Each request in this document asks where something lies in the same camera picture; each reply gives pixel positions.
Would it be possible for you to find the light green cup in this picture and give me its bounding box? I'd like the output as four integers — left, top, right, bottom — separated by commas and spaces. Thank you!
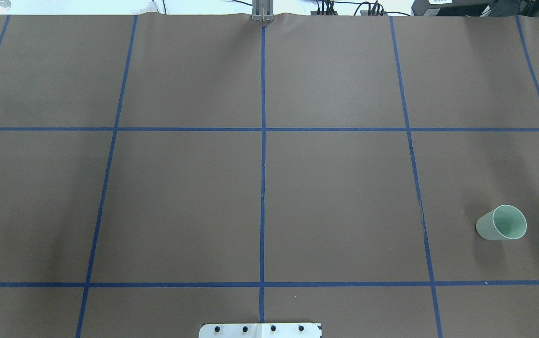
475, 205, 527, 240

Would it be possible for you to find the white camera stand base plate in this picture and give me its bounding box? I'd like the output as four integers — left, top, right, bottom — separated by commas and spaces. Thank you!
198, 323, 323, 338

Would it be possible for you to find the grey aluminium frame post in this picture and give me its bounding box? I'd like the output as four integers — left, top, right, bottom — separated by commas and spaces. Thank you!
251, 0, 275, 22

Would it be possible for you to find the brown paper table mat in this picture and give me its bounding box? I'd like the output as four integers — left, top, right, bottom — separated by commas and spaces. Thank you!
0, 13, 539, 338

